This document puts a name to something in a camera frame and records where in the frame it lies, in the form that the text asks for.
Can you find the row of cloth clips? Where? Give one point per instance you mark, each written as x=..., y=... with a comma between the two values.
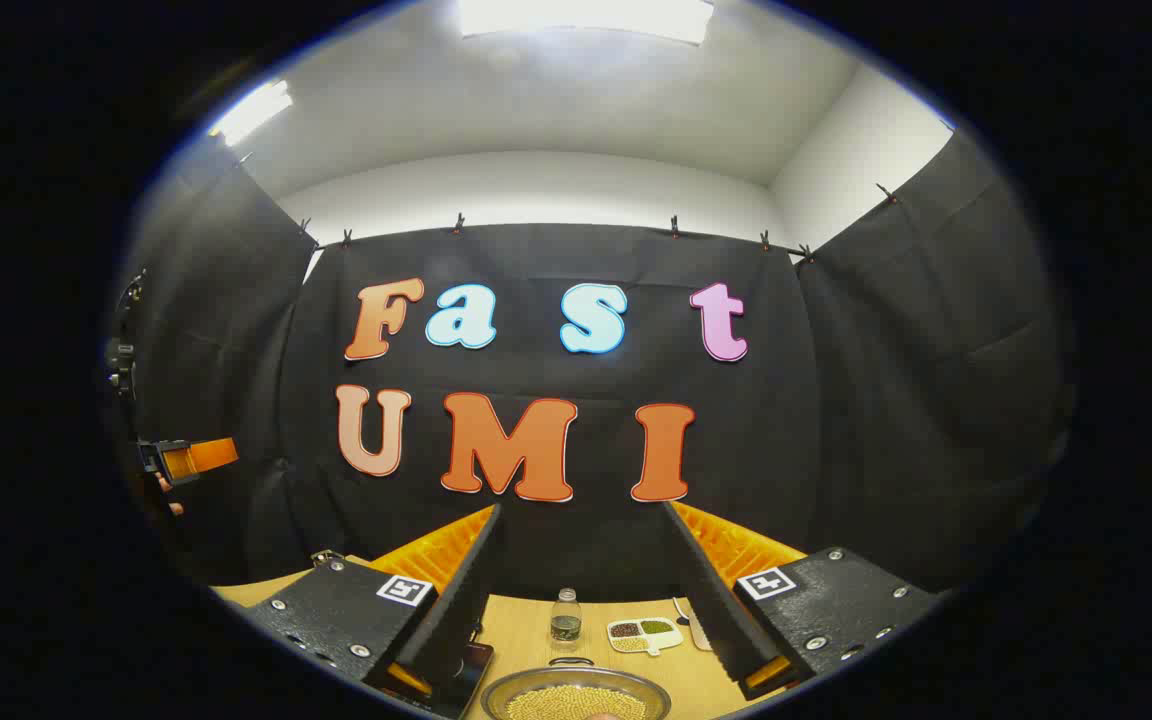
x=457, y=224

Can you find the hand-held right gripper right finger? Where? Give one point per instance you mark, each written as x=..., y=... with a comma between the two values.
x=711, y=600

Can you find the clear plastic water bottle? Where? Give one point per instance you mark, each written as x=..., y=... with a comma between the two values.
x=566, y=618

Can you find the black induction cooktop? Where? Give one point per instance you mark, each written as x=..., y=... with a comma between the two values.
x=468, y=675

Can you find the large ceiling light panel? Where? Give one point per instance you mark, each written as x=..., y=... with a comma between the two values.
x=586, y=18

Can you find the small ceiling light panel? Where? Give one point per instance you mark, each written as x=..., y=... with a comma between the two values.
x=251, y=110

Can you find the black backdrop cloth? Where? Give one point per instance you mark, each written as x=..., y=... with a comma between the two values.
x=556, y=540

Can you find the pile of soybeans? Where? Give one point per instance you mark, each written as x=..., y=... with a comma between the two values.
x=576, y=704

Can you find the white divided bean dish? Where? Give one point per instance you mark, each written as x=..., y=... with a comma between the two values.
x=644, y=635

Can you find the white spoon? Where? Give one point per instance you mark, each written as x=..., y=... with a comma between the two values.
x=693, y=625

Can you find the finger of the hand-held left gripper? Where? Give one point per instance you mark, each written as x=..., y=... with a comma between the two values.
x=201, y=456

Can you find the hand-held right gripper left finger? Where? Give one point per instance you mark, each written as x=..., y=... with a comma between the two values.
x=456, y=610

